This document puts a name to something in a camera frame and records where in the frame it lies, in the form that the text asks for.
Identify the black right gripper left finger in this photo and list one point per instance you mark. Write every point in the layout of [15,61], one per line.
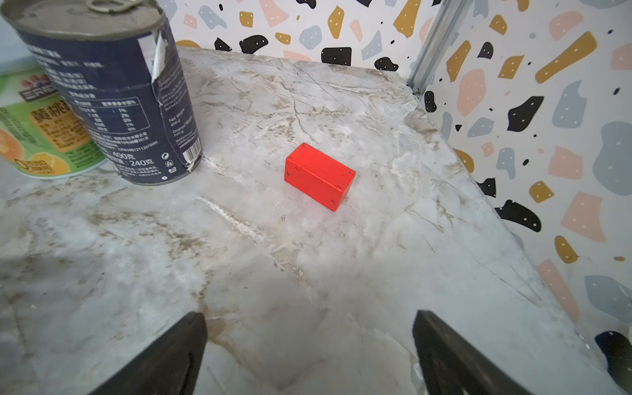
[170,365]

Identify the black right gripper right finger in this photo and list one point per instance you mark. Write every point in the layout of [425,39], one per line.
[451,365]

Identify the dark tomato tin can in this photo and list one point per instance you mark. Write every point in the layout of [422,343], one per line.
[116,65]

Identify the red rectangular block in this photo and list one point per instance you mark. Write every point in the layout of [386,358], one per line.
[319,176]

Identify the green peach can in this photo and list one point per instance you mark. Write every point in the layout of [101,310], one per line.
[40,135]

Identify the right aluminium corner post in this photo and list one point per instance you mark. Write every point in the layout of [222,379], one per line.
[445,25]

